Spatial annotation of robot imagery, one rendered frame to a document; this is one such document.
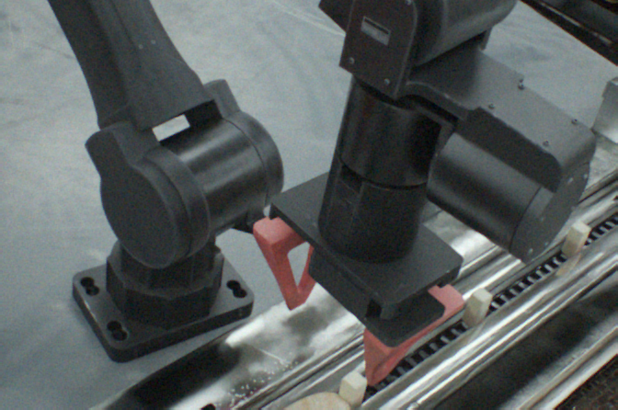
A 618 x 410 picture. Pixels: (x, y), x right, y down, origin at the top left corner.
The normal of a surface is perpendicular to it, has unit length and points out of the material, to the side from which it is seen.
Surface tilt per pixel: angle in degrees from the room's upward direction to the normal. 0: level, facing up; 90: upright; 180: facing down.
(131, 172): 90
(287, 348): 0
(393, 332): 2
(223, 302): 0
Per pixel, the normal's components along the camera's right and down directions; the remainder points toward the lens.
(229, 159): 0.51, -0.42
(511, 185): -0.43, -0.14
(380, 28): -0.65, 0.39
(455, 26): 0.76, 0.40
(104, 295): 0.15, -0.78
